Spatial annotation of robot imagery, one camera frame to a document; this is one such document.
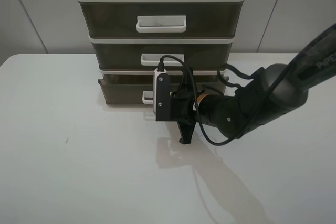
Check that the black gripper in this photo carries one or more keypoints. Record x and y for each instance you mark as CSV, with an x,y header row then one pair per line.
x,y
181,111

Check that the dark translucent drawer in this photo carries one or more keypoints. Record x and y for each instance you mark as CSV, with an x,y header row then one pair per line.
x,y
145,57
128,89
203,20

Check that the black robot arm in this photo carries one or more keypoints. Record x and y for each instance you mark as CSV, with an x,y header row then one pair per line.
x,y
270,93

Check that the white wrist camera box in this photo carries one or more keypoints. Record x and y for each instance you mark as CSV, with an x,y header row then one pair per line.
x,y
161,94

